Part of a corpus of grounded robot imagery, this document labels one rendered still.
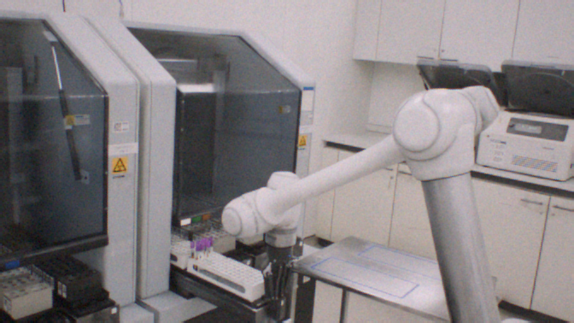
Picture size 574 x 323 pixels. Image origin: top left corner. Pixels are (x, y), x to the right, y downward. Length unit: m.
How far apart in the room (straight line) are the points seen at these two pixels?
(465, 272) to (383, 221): 2.97
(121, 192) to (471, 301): 1.02
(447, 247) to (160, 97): 0.97
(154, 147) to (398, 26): 2.88
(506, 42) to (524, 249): 1.34
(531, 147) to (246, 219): 2.52
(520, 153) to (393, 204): 0.97
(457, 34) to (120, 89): 2.89
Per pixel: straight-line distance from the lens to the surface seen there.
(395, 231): 4.10
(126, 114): 1.66
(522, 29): 3.96
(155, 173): 1.76
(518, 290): 3.84
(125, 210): 1.73
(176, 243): 1.99
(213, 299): 1.80
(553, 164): 3.63
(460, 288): 1.19
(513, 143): 3.67
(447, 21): 4.15
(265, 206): 1.40
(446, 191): 1.15
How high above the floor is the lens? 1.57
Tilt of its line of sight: 12 degrees down
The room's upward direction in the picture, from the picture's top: 4 degrees clockwise
